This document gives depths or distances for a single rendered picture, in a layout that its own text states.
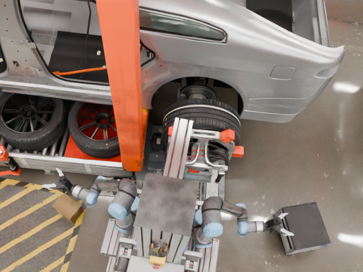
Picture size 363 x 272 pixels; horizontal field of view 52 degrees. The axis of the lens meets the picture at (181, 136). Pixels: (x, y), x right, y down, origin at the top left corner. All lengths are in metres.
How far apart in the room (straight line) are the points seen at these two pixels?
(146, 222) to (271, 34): 1.61
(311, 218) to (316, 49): 1.61
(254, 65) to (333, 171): 1.98
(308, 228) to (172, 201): 2.17
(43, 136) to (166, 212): 2.18
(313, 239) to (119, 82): 2.32
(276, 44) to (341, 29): 3.00
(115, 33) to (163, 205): 0.82
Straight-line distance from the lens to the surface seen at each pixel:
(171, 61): 2.75
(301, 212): 3.66
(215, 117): 2.86
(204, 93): 3.24
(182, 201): 1.66
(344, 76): 5.11
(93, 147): 3.47
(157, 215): 1.64
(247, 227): 2.50
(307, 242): 3.61
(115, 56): 1.94
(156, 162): 3.49
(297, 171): 4.19
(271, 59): 2.73
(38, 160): 3.68
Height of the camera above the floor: 3.61
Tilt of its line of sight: 63 degrees down
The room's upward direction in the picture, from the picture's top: 10 degrees clockwise
